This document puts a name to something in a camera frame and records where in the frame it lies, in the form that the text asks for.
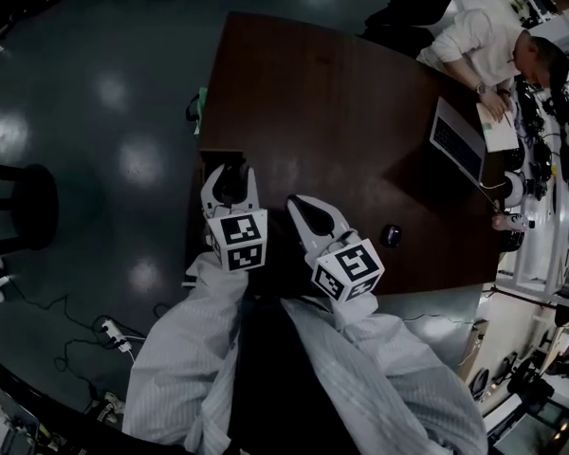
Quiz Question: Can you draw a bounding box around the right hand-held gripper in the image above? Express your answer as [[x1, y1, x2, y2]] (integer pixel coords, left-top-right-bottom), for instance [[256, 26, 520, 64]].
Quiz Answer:
[[285, 194, 386, 304]]

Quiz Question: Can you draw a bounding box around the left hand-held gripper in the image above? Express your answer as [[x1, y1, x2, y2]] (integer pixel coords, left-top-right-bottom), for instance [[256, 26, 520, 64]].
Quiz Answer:
[[199, 162, 269, 273]]

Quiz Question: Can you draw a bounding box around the black pen holder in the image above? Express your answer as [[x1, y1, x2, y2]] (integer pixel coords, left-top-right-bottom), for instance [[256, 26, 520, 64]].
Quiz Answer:
[[216, 158, 248, 206]]

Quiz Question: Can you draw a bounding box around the person's right forearm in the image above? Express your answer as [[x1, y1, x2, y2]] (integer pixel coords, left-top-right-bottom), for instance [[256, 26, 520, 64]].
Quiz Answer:
[[280, 291, 490, 455]]

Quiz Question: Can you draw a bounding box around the person's left forearm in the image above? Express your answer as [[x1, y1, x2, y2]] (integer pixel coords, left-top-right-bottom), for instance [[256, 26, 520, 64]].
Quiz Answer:
[[121, 252, 257, 455]]

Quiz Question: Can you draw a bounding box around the small dark oval case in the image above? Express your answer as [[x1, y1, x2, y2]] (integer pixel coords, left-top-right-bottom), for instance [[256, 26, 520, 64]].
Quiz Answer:
[[382, 224, 404, 248]]

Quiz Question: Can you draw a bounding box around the green bag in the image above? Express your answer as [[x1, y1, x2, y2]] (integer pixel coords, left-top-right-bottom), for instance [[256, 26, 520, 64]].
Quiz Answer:
[[185, 86, 210, 137]]

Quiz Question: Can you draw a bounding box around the grey laptop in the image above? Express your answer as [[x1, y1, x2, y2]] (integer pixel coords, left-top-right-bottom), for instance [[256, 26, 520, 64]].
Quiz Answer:
[[429, 96, 488, 182]]

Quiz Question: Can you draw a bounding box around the person's black top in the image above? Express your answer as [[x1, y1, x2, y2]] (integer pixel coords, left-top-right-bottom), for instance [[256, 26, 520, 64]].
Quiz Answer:
[[227, 272, 390, 455]]

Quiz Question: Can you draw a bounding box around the white power strip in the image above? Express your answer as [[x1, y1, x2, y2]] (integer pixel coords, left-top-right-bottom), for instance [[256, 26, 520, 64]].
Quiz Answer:
[[99, 318, 134, 353]]

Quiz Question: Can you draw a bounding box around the clear plastic bottle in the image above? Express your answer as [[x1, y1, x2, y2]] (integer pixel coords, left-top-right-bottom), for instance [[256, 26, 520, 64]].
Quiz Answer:
[[492, 211, 536, 233]]

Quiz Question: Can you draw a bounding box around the black round stool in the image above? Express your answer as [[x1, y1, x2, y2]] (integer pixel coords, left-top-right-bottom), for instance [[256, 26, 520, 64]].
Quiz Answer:
[[0, 162, 61, 251]]

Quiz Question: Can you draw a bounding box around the white round helmet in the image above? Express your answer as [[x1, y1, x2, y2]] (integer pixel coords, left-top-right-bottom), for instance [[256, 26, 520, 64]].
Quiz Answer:
[[502, 170, 528, 209]]

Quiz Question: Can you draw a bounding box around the white paper notebook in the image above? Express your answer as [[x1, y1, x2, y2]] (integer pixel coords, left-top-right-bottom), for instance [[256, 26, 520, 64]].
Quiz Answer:
[[475, 101, 522, 154]]

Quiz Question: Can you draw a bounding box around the black floor cable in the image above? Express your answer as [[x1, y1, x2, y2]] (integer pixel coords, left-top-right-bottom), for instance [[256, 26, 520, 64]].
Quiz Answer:
[[9, 277, 172, 378]]

